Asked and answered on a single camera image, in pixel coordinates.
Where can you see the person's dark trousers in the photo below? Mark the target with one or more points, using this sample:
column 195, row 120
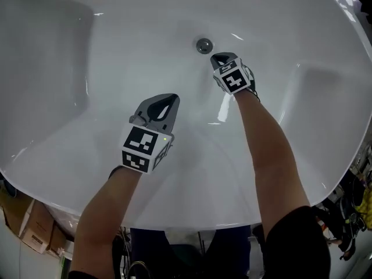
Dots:
column 189, row 257

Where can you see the small cardboard box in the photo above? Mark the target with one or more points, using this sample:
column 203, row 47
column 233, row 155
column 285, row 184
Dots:
column 56, row 241

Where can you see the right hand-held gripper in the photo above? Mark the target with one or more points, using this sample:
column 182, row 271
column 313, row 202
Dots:
column 234, row 80

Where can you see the person's left forearm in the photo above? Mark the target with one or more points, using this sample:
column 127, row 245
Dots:
column 98, row 219

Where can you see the yellow cloth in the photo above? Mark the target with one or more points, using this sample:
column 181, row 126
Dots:
column 365, row 202

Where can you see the white bathtub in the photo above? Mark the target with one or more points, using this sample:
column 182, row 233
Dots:
column 116, row 54

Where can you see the chrome drain stopper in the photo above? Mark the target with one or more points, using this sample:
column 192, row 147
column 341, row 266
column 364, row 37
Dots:
column 204, row 44

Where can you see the person's right forearm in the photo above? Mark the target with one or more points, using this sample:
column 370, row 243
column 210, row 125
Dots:
column 267, row 155

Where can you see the large cardboard box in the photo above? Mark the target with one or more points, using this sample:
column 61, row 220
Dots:
column 27, row 219

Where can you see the person's black sleeve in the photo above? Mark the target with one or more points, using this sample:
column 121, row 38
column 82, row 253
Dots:
column 296, row 243

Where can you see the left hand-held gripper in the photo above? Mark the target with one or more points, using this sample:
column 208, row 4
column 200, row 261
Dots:
column 139, row 147

